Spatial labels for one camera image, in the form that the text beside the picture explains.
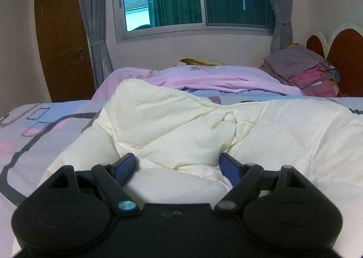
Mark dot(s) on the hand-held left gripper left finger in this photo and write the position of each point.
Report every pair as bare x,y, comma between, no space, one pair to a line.
126,166

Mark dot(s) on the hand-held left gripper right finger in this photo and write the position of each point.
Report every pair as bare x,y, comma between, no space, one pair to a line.
230,168

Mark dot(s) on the cream white duvet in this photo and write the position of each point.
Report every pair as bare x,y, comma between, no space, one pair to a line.
184,127

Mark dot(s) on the pile of folded clothes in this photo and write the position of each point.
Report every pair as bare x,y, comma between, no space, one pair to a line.
303,71

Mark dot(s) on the pink blanket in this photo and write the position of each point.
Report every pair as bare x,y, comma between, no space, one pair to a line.
212,79

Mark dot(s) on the yellow printed pillow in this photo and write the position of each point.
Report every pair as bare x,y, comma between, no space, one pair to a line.
198,62

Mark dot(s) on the brown wooden door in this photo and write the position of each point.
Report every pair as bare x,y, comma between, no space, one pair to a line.
62,42

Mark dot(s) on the grey curtain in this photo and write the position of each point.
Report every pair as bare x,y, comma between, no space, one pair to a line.
279,5
95,20

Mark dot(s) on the brown and white headboard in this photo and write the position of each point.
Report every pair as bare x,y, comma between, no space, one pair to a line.
348,45

